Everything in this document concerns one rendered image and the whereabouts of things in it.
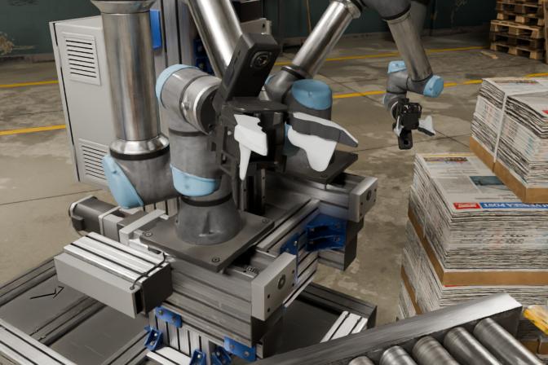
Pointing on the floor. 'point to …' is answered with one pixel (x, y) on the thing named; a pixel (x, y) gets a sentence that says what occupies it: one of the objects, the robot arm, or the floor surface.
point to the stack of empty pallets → (532, 11)
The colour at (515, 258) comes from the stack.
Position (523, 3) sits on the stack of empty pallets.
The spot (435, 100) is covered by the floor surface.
